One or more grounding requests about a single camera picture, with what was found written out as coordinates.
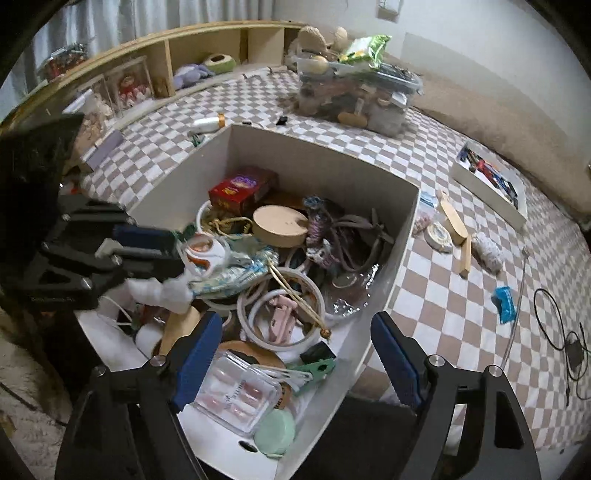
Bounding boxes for white mesh bath puff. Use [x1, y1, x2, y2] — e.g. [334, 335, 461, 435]
[472, 232, 504, 274]

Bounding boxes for plastic film roll orange end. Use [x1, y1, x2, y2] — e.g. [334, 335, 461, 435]
[191, 114, 226, 134]

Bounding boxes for clear nail box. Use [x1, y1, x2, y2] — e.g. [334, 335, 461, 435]
[192, 350, 281, 438]

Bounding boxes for blue packet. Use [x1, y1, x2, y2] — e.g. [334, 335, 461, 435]
[493, 286, 517, 324]

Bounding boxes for orange white scissors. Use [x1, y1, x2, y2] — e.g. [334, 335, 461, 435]
[179, 233, 229, 280]

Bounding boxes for mint round case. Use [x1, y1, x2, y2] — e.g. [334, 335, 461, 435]
[253, 409, 296, 458]

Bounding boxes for wooden headboard shelf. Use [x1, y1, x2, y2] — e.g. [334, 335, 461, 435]
[1, 20, 304, 132]

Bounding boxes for doll in display case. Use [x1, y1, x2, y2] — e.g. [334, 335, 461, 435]
[105, 56, 153, 116]

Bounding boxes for metal telescopic back scratcher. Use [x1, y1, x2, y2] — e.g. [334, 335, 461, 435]
[501, 246, 531, 371]

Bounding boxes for red card box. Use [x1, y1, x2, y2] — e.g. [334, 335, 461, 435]
[208, 166, 279, 216]

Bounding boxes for white tape measure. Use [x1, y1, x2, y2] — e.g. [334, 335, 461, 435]
[424, 222, 454, 254]

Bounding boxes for wooden brush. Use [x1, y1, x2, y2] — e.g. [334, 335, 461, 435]
[436, 190, 468, 246]

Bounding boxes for white embroidery hoop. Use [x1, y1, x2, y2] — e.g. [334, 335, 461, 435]
[236, 266, 331, 353]

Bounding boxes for round wooden box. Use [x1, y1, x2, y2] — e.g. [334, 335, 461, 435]
[252, 205, 308, 248]

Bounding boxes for large white cardboard box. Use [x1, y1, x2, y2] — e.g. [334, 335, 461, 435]
[77, 125, 420, 479]

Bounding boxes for green round plush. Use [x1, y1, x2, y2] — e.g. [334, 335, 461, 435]
[202, 53, 236, 75]

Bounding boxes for flat white tray box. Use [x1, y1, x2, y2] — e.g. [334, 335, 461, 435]
[451, 140, 528, 231]

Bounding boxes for beige duvet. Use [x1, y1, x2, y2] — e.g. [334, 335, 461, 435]
[387, 55, 590, 223]

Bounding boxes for clear plastic storage bin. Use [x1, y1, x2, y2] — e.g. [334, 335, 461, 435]
[295, 55, 423, 137]

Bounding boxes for green wet wipes pack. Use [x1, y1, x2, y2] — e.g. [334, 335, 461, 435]
[339, 34, 392, 70]

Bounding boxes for black charger with cable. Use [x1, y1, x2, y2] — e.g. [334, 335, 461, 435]
[533, 288, 590, 406]

